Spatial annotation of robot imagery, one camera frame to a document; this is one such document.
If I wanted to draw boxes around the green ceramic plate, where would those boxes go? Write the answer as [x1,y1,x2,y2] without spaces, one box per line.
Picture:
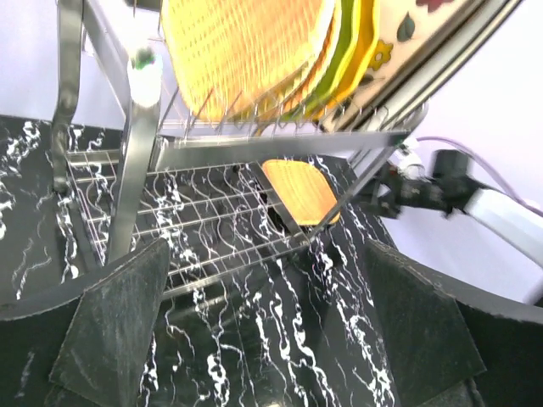
[297,1,363,119]

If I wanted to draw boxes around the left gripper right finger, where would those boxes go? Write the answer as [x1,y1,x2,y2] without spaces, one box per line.
[366,242,485,394]

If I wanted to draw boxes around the cream floral square plate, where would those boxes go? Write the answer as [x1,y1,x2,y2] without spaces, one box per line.
[322,0,480,131]

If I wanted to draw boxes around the orange ceramic plate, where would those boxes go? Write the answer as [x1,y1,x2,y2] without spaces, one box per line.
[314,1,380,118]

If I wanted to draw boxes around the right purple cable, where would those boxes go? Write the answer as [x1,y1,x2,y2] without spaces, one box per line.
[415,136,543,213]

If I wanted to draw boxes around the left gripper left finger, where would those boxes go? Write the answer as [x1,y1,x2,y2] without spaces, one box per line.
[49,238,170,397]

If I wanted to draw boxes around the stainless steel dish rack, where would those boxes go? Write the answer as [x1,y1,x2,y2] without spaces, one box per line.
[51,1,409,298]

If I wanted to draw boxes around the round green-rim bamboo plate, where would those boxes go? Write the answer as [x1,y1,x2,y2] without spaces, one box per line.
[242,20,340,123]

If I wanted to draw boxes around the pale wicker-pattern plate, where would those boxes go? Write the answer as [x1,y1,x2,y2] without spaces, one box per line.
[262,159,337,226]

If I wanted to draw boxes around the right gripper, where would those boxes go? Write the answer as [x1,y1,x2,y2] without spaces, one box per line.
[355,163,450,219]

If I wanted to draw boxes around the orange rounded-square wicker plate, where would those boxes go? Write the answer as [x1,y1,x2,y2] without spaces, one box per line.
[160,1,336,121]

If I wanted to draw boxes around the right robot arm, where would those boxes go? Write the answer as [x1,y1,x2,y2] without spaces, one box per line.
[353,149,542,265]

